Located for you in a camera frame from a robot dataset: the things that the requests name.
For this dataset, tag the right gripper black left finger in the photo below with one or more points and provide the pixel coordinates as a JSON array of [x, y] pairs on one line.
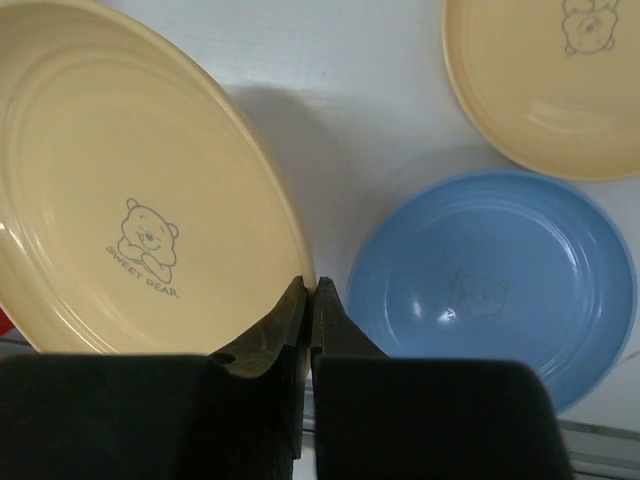
[[233, 414]]

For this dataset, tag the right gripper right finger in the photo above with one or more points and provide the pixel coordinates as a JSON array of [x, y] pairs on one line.
[[382, 418]]

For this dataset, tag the blue plate front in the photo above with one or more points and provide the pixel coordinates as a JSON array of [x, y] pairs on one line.
[[500, 264]]

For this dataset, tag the yellow plate front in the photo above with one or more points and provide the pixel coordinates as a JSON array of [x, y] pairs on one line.
[[140, 211]]

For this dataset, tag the yellow plate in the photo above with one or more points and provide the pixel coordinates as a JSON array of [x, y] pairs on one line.
[[140, 211], [552, 85]]

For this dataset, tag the red plastic bin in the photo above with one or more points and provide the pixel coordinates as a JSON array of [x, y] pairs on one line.
[[7, 328]]

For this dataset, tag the yellow plate middle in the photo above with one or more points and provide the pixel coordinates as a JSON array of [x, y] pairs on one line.
[[552, 85]]

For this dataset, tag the aluminium frame rail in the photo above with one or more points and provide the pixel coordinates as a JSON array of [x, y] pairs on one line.
[[598, 452]]

